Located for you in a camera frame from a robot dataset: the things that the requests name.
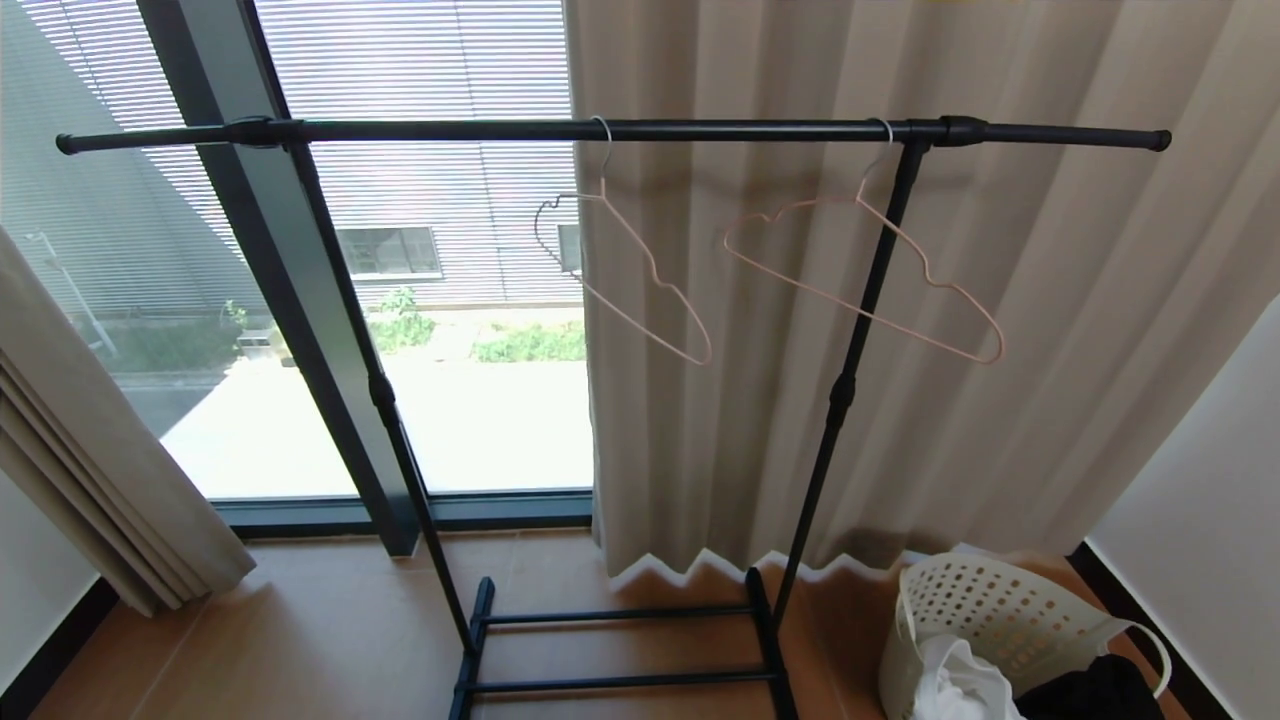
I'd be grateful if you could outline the white t-shirt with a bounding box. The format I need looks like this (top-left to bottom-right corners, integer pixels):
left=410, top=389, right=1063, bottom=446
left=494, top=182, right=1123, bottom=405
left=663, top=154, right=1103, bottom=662
left=908, top=635, right=1026, bottom=720

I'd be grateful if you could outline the beige curtain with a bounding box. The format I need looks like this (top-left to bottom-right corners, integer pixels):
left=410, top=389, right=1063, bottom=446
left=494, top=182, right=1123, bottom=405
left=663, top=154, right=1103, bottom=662
left=0, top=225, right=258, bottom=617
left=563, top=0, right=1280, bottom=591

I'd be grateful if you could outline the window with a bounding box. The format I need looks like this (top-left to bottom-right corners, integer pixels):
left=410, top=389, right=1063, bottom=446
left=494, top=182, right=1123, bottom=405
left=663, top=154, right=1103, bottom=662
left=0, top=0, right=596, bottom=558

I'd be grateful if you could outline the white laundry basket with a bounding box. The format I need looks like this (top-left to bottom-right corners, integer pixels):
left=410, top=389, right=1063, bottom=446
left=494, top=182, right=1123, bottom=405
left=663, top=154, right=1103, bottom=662
left=878, top=553, right=1173, bottom=720

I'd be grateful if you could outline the black garment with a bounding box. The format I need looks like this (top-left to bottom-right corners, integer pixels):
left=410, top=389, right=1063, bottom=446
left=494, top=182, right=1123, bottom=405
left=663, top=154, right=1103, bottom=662
left=1015, top=655, right=1166, bottom=720

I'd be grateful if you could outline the black clothes rack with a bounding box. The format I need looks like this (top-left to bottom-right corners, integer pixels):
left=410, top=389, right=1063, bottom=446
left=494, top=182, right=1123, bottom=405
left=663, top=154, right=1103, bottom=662
left=55, top=115, right=1173, bottom=720

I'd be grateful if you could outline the pink clothes hanger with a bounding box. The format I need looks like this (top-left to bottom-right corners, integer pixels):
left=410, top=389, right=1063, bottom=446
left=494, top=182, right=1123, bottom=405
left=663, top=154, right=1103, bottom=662
left=533, top=117, right=713, bottom=367
left=722, top=119, right=1005, bottom=366

